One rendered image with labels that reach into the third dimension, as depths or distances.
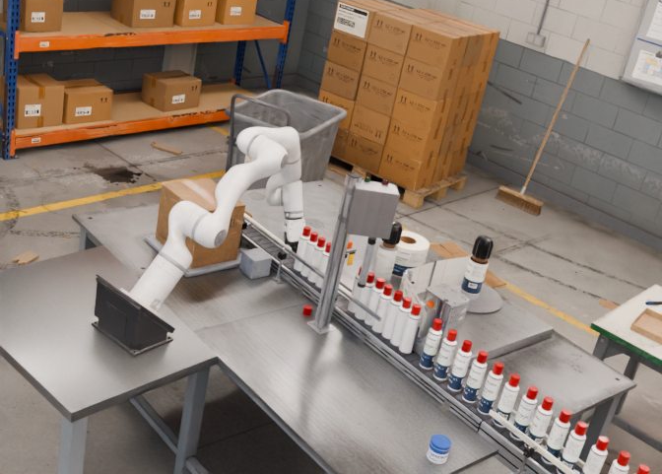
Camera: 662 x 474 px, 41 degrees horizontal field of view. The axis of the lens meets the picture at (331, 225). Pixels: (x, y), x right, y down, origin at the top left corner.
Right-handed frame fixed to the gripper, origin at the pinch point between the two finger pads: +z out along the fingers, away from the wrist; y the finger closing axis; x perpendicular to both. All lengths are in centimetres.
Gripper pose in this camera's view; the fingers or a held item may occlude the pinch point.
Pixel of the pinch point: (295, 251)
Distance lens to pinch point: 385.1
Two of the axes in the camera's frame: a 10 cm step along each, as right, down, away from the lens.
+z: 0.4, 9.9, 1.7
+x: -6.5, -1.0, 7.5
